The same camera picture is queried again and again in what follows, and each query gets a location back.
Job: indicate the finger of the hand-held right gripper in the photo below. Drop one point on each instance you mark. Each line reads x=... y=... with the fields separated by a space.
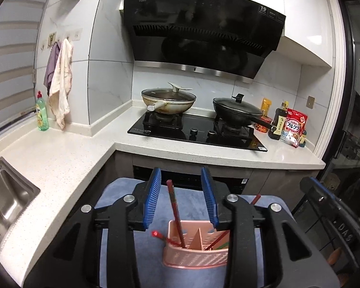
x=319 y=190

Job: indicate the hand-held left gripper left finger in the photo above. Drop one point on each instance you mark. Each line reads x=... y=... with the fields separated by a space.
x=152 y=199

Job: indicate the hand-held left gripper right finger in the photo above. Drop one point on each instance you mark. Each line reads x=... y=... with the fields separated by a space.
x=210 y=199

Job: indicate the dark red chopstick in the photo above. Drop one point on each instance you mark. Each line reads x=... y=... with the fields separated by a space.
x=175 y=210

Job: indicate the green chopstick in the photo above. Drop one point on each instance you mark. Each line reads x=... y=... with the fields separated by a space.
x=223 y=244

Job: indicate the pink perforated utensil holder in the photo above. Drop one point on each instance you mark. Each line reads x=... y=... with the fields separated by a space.
x=195 y=258

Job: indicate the person's right hand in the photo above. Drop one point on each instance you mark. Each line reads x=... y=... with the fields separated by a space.
x=335 y=255

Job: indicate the built-in black appliance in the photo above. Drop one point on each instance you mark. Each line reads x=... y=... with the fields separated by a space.
x=186 y=181

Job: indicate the grey base cabinet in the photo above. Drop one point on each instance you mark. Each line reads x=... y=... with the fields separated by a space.
x=273 y=183

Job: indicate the small green yellow container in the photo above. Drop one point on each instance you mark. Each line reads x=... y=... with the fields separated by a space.
x=303 y=140

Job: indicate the blue plush mat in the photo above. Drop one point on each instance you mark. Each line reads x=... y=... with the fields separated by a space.
x=150 y=264

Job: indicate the black gas stove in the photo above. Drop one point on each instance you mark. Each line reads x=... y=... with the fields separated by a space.
x=198 y=133

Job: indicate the red cereal bag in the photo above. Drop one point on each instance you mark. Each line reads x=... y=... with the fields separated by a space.
x=294 y=127

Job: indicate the glass door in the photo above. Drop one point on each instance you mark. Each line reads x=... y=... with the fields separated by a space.
x=357 y=126

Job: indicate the dark soy sauce bottle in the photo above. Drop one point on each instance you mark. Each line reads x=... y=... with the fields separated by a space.
x=277 y=123

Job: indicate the red snack packet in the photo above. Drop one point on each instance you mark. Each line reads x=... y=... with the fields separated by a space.
x=262 y=127

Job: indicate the white kitchen counter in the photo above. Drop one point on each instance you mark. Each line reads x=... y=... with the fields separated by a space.
x=72 y=162

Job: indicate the black wok with lid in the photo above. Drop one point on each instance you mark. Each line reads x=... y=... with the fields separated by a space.
x=237 y=112

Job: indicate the yellow packet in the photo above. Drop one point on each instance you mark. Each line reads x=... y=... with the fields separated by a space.
x=265 y=106

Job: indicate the beige wok with lid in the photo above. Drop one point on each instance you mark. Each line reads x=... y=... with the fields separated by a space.
x=168 y=99

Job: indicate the green dish soap bottle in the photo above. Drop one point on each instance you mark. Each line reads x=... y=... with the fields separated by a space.
x=42 y=117

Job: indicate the steel sink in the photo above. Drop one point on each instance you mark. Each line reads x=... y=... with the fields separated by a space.
x=9 y=204

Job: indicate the white towel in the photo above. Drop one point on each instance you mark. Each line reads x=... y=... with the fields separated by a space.
x=61 y=87

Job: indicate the purple cloth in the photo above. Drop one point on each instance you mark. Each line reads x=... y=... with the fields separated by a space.
x=52 y=66

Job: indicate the black range hood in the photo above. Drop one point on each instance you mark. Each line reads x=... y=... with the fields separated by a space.
x=198 y=30

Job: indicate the striped window blind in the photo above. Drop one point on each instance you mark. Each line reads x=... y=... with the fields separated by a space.
x=12 y=66

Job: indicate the wall outlet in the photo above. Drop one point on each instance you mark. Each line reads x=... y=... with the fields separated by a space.
x=310 y=102

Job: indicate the wall hook plate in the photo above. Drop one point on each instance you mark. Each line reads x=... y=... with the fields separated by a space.
x=52 y=39

